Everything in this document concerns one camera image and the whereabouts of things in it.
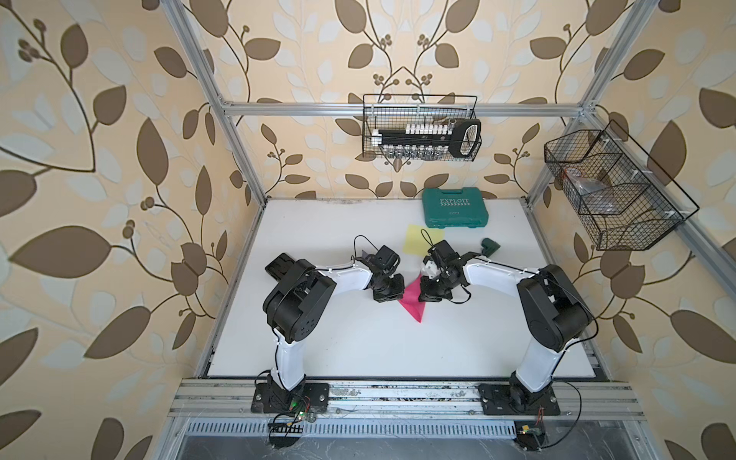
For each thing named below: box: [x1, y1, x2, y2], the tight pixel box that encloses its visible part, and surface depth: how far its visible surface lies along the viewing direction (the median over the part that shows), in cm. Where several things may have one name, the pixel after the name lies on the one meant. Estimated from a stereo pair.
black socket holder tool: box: [370, 117, 483, 160], surface depth 86 cm
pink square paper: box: [397, 274, 427, 323], surface depth 93 cm
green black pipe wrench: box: [481, 237, 502, 258], surface depth 107 cm
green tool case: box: [421, 186, 489, 229], surface depth 115 cm
